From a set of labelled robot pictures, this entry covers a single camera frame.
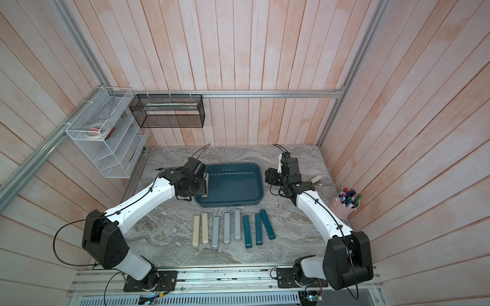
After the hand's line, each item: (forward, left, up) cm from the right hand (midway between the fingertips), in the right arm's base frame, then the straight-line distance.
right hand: (270, 171), depth 87 cm
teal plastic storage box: (+4, +18, -18) cm, 26 cm away
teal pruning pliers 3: (-20, +1, -15) cm, 25 cm away
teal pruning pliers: (-27, +10, -16) cm, 33 cm away
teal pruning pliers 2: (-21, +5, -16) cm, 27 cm away
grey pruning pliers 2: (-22, +20, -14) cm, 33 cm away
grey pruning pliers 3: (-20, +15, -15) cm, 29 cm away
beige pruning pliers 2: (-22, +30, -15) cm, 40 cm away
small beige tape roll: (+6, -27, -15) cm, 31 cm away
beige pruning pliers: (-24, +34, -14) cm, 44 cm away
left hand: (-9, +32, -4) cm, 34 cm away
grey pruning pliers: (-24, +25, -15) cm, 38 cm away
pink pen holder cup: (-12, -34, -7) cm, 36 cm away
